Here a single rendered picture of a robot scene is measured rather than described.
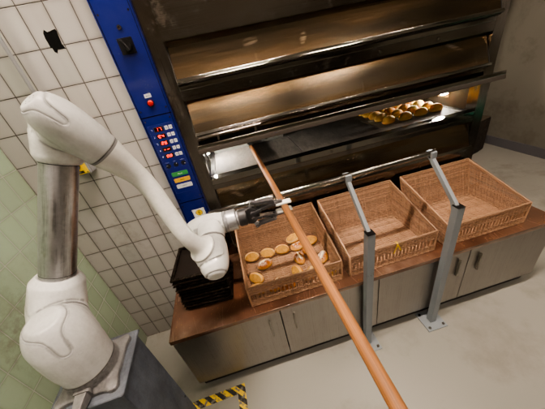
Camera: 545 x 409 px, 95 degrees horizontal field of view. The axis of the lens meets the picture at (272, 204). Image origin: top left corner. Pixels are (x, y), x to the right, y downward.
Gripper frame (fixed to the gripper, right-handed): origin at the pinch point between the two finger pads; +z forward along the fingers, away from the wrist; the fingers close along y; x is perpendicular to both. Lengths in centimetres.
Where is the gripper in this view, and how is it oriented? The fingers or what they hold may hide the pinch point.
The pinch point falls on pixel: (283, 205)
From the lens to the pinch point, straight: 108.1
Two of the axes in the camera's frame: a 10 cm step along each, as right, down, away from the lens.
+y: 1.8, 8.4, 5.2
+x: 2.2, 4.8, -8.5
